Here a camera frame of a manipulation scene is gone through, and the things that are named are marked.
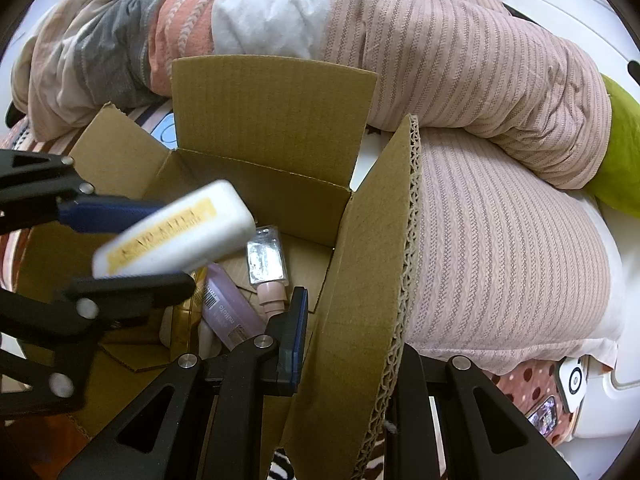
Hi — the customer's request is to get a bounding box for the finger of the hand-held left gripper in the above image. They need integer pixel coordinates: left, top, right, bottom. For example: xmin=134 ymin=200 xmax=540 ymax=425
xmin=0 ymin=149 xmax=168 ymax=235
xmin=0 ymin=271 xmax=197 ymax=413

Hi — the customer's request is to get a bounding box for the brown cardboard box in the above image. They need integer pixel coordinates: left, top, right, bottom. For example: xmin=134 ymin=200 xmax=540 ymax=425
xmin=15 ymin=55 xmax=423 ymax=480

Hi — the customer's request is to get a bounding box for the green pillow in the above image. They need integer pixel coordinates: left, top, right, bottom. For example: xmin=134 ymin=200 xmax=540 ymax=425
xmin=582 ymin=74 xmax=640 ymax=220

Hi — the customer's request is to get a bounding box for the phone with picture case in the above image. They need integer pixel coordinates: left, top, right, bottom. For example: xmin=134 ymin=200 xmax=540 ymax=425
xmin=525 ymin=395 xmax=561 ymax=436

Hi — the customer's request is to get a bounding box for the pink grey striped quilt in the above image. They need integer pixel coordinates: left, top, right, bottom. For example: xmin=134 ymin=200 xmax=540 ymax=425
xmin=10 ymin=0 xmax=613 ymax=191

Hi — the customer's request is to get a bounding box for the white bottle with yellow label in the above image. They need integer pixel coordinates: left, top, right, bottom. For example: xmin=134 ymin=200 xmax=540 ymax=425
xmin=91 ymin=180 xmax=257 ymax=278

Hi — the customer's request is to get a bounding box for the lilac tube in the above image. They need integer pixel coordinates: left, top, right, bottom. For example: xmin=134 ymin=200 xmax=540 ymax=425
xmin=200 ymin=262 xmax=266 ymax=351

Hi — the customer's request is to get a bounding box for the pink ribbed pillow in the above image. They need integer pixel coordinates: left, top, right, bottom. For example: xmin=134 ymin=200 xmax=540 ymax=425
xmin=350 ymin=127 xmax=623 ymax=376

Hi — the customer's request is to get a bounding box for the black object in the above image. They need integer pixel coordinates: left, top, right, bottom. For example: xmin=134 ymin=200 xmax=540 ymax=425
xmin=4 ymin=100 xmax=26 ymax=129

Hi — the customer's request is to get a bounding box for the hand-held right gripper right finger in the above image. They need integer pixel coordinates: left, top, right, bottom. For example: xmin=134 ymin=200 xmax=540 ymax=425
xmin=387 ymin=344 xmax=578 ymax=480

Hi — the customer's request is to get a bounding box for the gold tube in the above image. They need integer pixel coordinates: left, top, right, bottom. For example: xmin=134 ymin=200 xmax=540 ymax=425
xmin=170 ymin=267 xmax=208 ymax=356

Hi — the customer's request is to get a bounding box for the white device with round ring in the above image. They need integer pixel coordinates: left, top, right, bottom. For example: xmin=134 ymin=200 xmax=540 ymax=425
xmin=556 ymin=357 xmax=590 ymax=413

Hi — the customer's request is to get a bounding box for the clear perfume bottle pink cap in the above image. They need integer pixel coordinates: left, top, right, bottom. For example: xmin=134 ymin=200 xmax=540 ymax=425
xmin=246 ymin=226 xmax=291 ymax=318

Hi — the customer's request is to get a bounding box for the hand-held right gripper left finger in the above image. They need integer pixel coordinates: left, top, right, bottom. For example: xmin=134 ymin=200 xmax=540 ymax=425
xmin=57 ymin=286 xmax=309 ymax=480

